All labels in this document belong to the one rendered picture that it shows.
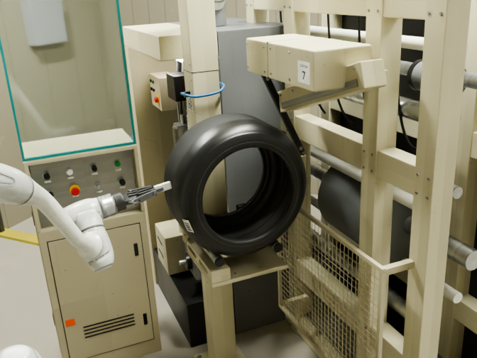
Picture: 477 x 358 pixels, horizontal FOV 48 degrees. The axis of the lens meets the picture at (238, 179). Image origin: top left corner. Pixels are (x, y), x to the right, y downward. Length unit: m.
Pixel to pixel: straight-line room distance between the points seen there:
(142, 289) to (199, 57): 1.36
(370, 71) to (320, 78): 0.18
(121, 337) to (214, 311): 0.61
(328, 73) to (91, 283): 1.72
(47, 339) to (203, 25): 2.20
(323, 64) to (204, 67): 0.67
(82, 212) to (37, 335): 1.71
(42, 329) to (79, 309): 0.73
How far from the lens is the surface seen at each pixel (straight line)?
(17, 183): 1.67
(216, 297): 2.85
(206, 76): 2.45
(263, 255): 2.56
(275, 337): 3.37
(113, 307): 3.11
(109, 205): 2.14
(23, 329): 3.82
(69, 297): 3.03
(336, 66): 2.00
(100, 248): 2.06
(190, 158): 2.12
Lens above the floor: 2.03
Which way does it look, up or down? 20 degrees down
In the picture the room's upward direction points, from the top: 3 degrees counter-clockwise
